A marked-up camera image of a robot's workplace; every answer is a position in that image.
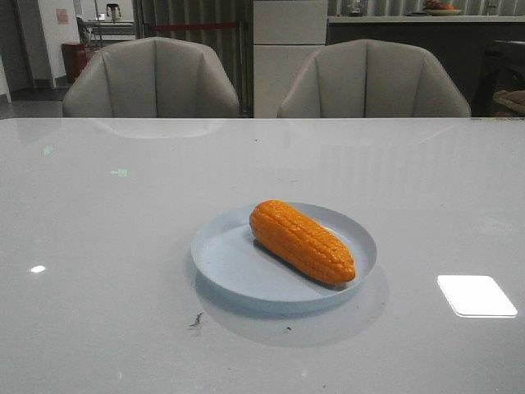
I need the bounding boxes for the dark grey counter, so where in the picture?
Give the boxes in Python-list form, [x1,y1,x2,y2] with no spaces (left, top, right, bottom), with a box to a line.
[326,16,524,105]

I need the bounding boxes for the background metal table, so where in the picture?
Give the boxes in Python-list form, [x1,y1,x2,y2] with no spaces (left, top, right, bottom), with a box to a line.
[74,0,136,49]

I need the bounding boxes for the beige seat cushion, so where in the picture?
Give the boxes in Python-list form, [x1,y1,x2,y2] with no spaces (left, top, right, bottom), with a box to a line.
[493,90,525,117]

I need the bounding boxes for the left beige upholstered chair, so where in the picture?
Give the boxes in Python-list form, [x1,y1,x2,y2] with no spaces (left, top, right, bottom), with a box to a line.
[62,37,240,118]

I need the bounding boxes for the right beige upholstered chair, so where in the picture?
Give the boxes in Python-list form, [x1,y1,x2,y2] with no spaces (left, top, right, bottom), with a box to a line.
[277,39,471,118]

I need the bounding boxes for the red barrier belt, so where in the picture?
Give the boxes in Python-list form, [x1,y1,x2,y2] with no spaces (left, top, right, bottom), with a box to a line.
[148,21,240,31]

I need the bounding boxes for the beige upholstered chair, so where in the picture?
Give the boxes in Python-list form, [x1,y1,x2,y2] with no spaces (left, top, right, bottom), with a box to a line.
[277,39,471,118]
[62,37,240,118]

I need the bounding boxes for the red trash bin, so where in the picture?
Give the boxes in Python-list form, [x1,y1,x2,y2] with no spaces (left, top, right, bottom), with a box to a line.
[61,43,88,83]

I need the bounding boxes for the dark wooden chair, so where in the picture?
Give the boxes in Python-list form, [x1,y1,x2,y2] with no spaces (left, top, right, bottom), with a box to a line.
[471,40,524,118]

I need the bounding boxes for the pink wall notice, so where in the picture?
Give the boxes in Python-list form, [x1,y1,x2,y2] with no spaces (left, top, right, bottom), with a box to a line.
[56,8,69,25]

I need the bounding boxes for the orange toy corn cob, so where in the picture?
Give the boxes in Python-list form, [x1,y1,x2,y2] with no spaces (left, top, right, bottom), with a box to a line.
[249,200,356,285]

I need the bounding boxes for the light blue round plate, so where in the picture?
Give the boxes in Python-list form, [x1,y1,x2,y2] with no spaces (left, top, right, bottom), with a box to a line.
[191,202,377,314]

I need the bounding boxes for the fruit bowl on counter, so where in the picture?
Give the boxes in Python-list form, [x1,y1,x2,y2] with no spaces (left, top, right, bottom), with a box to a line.
[423,0,462,16]

